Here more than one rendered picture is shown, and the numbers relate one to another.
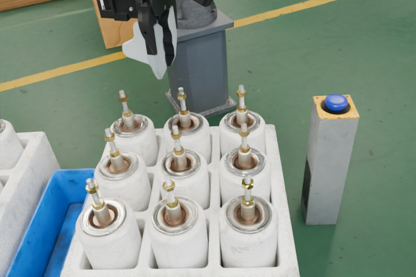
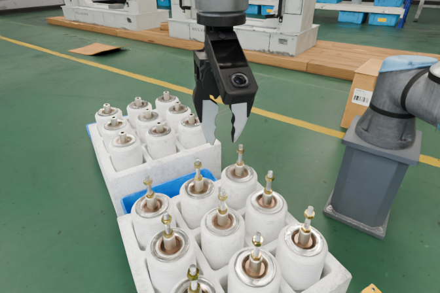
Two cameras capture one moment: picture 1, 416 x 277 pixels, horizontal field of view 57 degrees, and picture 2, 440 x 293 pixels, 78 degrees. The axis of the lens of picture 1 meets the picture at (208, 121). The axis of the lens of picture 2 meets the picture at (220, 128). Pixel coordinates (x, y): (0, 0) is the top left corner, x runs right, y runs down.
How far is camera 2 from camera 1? 0.39 m
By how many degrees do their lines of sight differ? 46
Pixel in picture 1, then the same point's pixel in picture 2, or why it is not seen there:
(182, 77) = (341, 176)
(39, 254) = not seen: hidden behind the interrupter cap
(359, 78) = not seen: outside the picture
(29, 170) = (191, 157)
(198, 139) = (260, 219)
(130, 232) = (151, 227)
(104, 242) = (134, 218)
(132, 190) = (190, 209)
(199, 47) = (367, 161)
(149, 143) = (238, 193)
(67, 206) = not seen: hidden behind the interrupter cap
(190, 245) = (156, 272)
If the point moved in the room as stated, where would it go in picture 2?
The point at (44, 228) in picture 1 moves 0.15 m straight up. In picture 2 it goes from (173, 191) to (169, 155)
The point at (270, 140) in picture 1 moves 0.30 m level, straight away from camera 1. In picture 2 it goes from (327, 282) to (429, 234)
